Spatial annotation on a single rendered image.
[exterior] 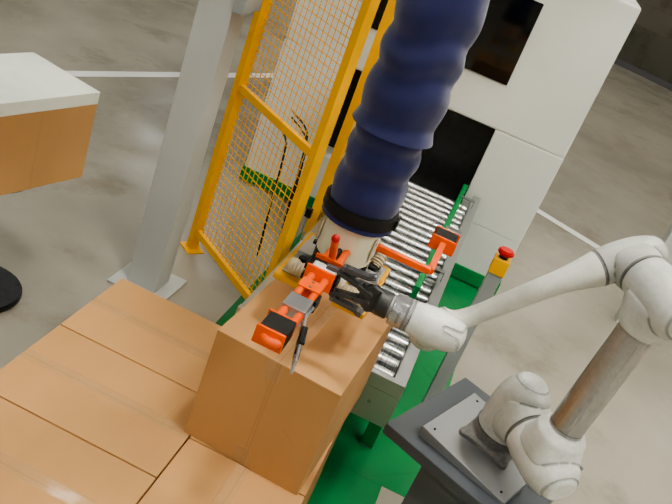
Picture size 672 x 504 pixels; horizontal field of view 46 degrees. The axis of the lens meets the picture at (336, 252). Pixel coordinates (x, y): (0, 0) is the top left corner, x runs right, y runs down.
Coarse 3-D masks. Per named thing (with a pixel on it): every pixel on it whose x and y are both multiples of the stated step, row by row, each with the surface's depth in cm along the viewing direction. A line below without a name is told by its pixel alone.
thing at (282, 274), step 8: (312, 232) 256; (304, 240) 250; (312, 240) 250; (296, 248) 243; (296, 256) 238; (304, 256) 234; (280, 272) 228; (288, 272) 228; (280, 280) 227; (288, 280) 226; (296, 280) 227
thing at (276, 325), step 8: (272, 312) 184; (264, 320) 180; (272, 320) 181; (280, 320) 182; (288, 320) 183; (256, 328) 178; (264, 328) 178; (272, 328) 178; (280, 328) 179; (288, 328) 180; (256, 336) 179; (272, 336) 178; (280, 336) 177; (288, 336) 180; (280, 352) 179
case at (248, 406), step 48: (288, 288) 256; (240, 336) 225; (336, 336) 242; (384, 336) 262; (240, 384) 228; (288, 384) 222; (336, 384) 221; (192, 432) 241; (240, 432) 234; (288, 432) 228; (336, 432) 263; (288, 480) 234
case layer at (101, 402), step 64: (128, 320) 279; (192, 320) 292; (0, 384) 233; (64, 384) 242; (128, 384) 251; (192, 384) 262; (0, 448) 213; (64, 448) 221; (128, 448) 229; (192, 448) 237
